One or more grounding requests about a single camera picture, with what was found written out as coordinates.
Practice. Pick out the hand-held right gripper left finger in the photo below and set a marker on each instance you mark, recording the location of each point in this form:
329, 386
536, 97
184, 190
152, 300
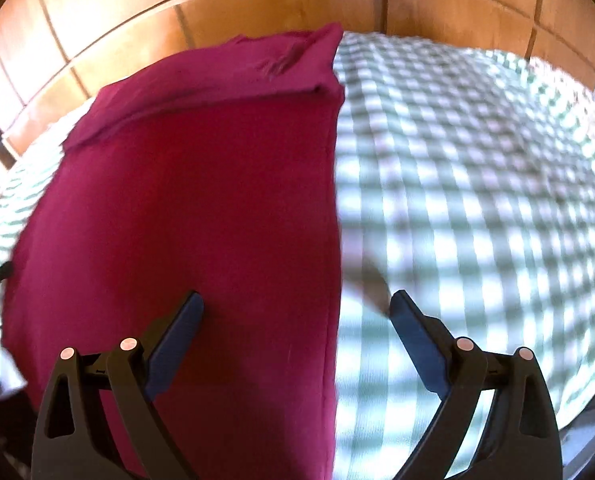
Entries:
175, 345

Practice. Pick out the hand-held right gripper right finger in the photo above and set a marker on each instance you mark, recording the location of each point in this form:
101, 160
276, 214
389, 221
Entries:
420, 345

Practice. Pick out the green white checked blanket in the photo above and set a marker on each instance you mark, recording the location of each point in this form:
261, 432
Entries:
477, 210

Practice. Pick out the wooden wardrobe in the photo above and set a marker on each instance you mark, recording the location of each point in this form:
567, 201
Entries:
277, 10

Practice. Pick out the dark red knit sweater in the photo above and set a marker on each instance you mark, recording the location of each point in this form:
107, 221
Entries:
202, 185

